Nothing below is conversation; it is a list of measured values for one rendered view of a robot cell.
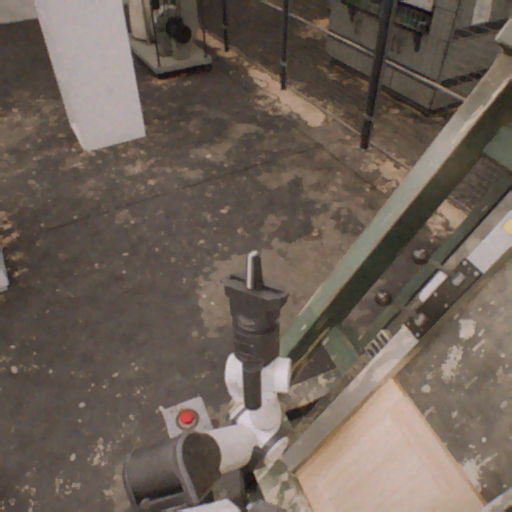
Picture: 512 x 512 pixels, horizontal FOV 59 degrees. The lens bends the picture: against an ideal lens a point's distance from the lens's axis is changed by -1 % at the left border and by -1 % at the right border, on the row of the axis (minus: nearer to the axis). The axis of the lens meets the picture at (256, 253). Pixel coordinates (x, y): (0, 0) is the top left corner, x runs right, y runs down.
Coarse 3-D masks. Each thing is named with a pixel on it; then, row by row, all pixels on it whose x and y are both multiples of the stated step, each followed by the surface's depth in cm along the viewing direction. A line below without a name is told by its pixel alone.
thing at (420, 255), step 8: (416, 248) 91; (424, 248) 91; (416, 256) 91; (424, 256) 90; (416, 264) 92; (424, 264) 91; (432, 264) 92; (448, 272) 93; (456, 280) 93; (464, 280) 93
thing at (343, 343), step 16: (496, 144) 102; (496, 160) 101; (496, 192) 102; (480, 208) 104; (464, 224) 106; (448, 240) 108; (464, 240) 106; (432, 256) 111; (448, 256) 108; (432, 272) 110; (416, 288) 113; (400, 304) 116; (384, 320) 118; (336, 336) 127; (352, 336) 127; (368, 336) 121; (336, 352) 126; (352, 352) 122
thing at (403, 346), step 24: (504, 240) 89; (480, 264) 92; (456, 312) 98; (408, 336) 102; (432, 336) 101; (384, 360) 105; (408, 360) 104; (360, 384) 109; (336, 408) 114; (312, 432) 118; (288, 456) 123
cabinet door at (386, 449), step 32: (384, 384) 107; (352, 416) 112; (384, 416) 105; (416, 416) 99; (320, 448) 118; (352, 448) 110; (384, 448) 104; (416, 448) 98; (320, 480) 116; (352, 480) 109; (384, 480) 103; (416, 480) 97; (448, 480) 91
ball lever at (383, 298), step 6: (378, 294) 96; (384, 294) 95; (390, 294) 96; (378, 300) 96; (384, 300) 95; (390, 300) 95; (384, 306) 96; (396, 306) 97; (402, 306) 98; (408, 312) 98; (420, 312) 99; (420, 318) 98; (426, 318) 98; (420, 324) 98
